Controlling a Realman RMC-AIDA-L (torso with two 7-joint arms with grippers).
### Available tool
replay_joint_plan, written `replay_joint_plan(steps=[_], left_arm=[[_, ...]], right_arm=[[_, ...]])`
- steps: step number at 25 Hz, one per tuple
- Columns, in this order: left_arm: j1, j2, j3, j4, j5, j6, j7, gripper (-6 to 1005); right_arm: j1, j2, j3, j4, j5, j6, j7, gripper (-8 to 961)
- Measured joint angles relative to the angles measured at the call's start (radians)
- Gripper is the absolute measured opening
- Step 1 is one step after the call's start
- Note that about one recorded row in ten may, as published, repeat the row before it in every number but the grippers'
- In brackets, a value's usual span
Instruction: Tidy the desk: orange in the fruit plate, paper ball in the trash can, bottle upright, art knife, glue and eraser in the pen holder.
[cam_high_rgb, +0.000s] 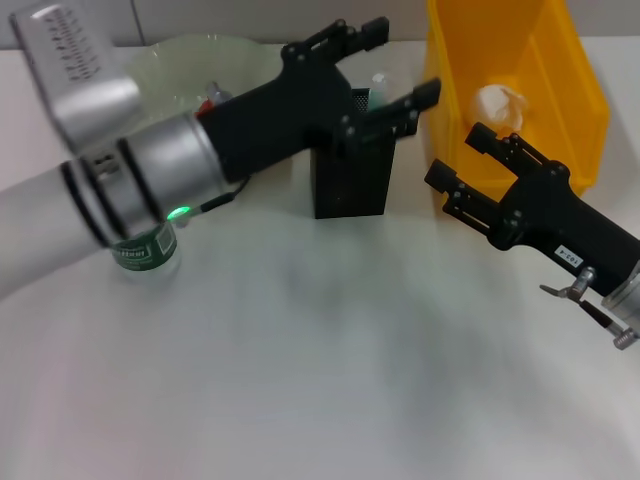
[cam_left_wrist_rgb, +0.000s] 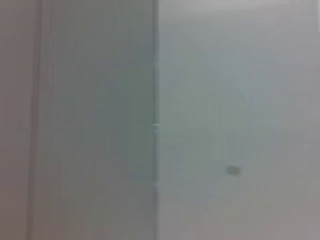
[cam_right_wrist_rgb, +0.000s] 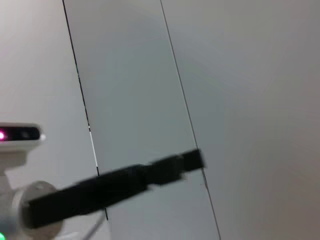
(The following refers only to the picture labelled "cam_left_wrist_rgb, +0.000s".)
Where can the small grey wall sticker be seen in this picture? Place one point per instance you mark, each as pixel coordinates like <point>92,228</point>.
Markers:
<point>233,170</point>

